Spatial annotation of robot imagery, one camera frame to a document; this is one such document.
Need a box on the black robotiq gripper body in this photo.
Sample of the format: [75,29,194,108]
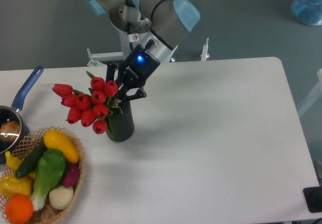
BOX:
[117,44,160,90]

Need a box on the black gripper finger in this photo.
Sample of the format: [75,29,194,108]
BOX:
[105,62,120,82]
[115,85,147,102]

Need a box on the dark grey ribbed vase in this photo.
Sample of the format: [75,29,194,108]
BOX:
[105,101,134,142]

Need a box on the red tulip bouquet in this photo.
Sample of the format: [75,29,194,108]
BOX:
[52,71,122,138]

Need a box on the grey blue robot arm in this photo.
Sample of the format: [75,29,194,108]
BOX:
[85,0,200,103]

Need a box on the yellow squash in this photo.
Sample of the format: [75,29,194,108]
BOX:
[43,129,80,164]

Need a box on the green bok choy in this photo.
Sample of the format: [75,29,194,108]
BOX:
[30,149,67,211]

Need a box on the dark green cucumber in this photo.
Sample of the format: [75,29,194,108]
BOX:
[15,142,47,179]

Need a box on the bread roll in saucepan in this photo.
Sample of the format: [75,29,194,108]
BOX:
[1,121,21,142]

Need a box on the white garlic bulb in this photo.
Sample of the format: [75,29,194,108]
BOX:
[49,186,73,210]

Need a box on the yellow banana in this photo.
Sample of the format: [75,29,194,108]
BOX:
[5,151,23,172]

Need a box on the woven wicker basket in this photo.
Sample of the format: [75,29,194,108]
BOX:
[0,126,86,224]

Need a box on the yellow bell pepper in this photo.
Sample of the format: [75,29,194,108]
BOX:
[1,174,33,199]

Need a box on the orange fruit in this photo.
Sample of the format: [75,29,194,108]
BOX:
[5,194,34,223]

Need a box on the blue translucent container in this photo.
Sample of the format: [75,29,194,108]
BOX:
[291,0,321,26]

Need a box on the white furniture at right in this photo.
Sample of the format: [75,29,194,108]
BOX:
[297,68,321,118]

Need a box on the black device at edge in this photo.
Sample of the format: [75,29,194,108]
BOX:
[303,186,321,213]

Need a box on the white frame post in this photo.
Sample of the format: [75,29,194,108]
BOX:
[200,38,210,61]

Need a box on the blue handled saucepan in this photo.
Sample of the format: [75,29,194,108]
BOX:
[1,66,44,164]

